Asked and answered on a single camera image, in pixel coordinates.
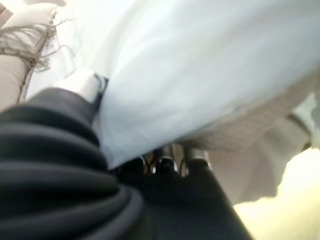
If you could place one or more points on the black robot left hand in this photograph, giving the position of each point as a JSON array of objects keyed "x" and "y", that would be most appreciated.
[{"x": 180, "y": 200}]

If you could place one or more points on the white duvet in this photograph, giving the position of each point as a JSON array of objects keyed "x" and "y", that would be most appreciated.
[{"x": 187, "y": 75}]

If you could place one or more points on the white bed sheet mattress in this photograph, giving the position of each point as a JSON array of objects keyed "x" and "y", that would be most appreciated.
[{"x": 250, "y": 140}]

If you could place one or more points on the white fitted bed sheet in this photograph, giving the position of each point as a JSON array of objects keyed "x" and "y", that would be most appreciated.
[{"x": 65, "y": 62}]

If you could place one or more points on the large beige pillow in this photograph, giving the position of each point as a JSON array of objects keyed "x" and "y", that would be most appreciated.
[{"x": 12, "y": 75}]

